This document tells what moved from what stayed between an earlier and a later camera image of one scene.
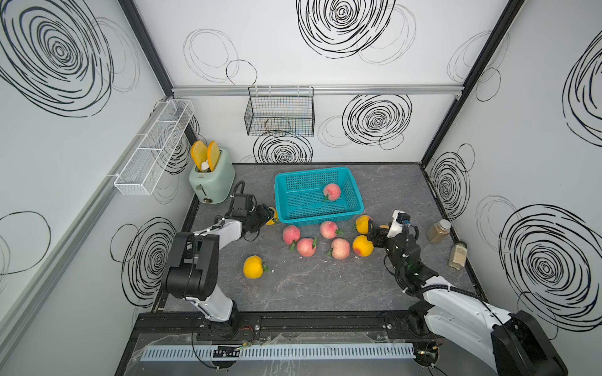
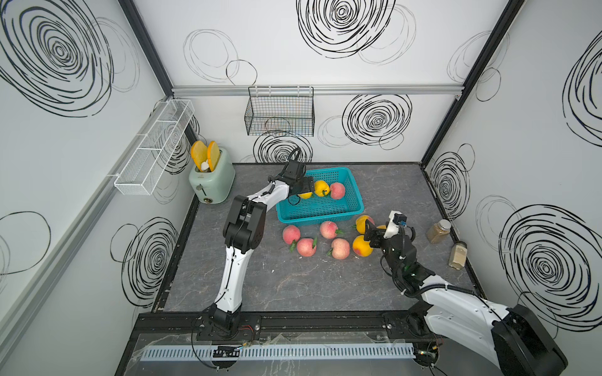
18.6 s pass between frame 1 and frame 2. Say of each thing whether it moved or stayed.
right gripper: stayed
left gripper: moved
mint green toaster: stayed
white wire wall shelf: stayed
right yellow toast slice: stayed
